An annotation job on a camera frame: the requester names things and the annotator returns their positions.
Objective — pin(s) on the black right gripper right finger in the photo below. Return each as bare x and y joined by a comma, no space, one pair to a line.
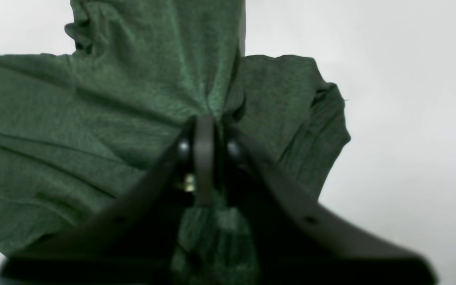
297,240

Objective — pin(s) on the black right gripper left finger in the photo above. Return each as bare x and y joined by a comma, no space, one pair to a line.
132,242

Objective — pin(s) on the dark green long-sleeve shirt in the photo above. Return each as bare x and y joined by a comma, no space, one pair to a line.
76,131

